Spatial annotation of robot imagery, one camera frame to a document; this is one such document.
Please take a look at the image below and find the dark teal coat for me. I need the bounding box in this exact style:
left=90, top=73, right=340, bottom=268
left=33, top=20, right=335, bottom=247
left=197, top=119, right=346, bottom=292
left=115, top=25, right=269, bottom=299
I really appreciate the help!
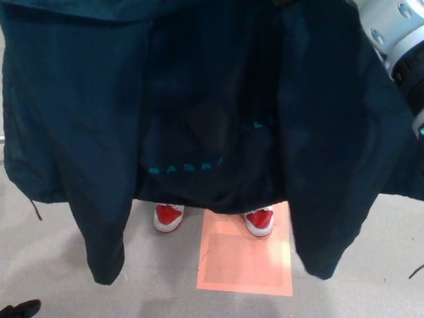
left=0, top=0, right=424, bottom=286

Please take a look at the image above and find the orange floor tape rectangle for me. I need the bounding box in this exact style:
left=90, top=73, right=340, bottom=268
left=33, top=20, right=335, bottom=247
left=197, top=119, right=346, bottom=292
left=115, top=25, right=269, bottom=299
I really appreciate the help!
left=195, top=200, right=294, bottom=288

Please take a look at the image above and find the robot left black foot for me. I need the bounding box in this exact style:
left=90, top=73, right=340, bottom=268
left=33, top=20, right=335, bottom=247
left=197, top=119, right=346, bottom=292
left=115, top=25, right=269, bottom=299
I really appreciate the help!
left=0, top=293, right=42, bottom=318

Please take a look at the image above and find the red and white sneaker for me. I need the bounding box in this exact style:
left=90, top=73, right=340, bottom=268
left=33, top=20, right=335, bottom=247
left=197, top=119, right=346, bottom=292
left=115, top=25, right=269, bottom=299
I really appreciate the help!
left=244, top=205, right=274, bottom=238
left=153, top=203, right=186, bottom=233

